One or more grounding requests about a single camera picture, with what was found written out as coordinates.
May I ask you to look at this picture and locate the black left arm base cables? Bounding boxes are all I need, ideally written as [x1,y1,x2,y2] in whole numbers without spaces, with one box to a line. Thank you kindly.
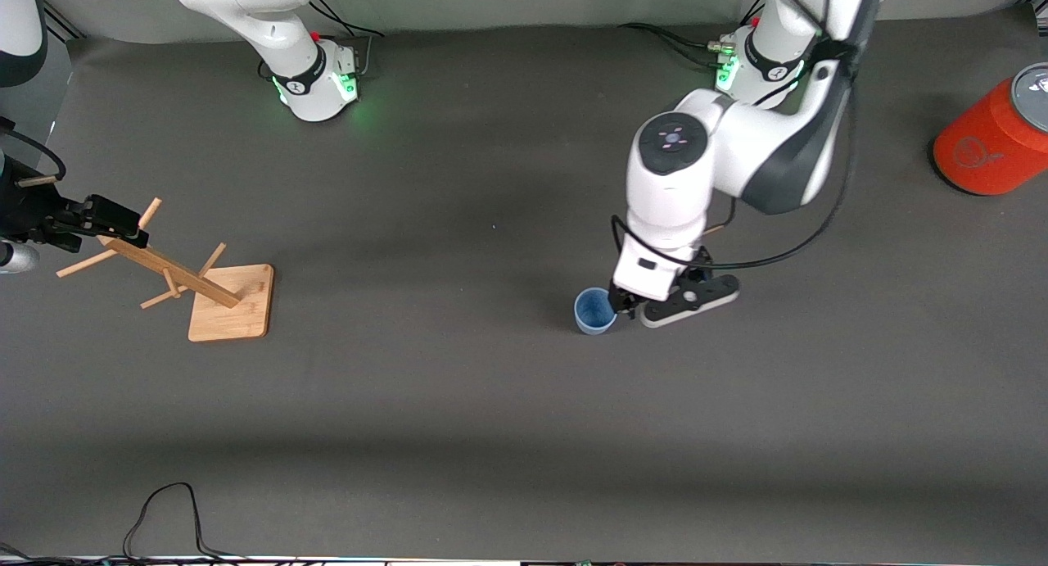
[617,0,766,69]

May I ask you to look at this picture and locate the thin black cable loop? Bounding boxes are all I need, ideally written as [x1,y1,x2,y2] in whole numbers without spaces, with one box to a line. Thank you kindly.
[123,482,246,564]

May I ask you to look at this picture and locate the dark grey table mat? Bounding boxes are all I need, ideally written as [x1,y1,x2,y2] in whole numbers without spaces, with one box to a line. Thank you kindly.
[0,5,1048,564]

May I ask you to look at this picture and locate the black arm base cables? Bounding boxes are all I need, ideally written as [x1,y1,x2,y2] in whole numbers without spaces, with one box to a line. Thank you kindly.
[258,0,388,81]
[617,0,766,69]

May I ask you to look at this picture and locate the orange canister with silver lid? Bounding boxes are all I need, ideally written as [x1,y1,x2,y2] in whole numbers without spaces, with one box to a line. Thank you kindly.
[931,62,1048,197]

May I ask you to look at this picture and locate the black right arm base cables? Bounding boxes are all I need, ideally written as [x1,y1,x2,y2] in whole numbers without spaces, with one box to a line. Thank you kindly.
[258,0,388,81]

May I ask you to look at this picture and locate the light blue cup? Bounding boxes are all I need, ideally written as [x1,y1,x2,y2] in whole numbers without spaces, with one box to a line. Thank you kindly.
[572,287,621,337]

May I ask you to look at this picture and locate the wooden cup rack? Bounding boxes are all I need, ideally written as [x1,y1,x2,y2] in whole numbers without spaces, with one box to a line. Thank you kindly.
[56,197,274,344]

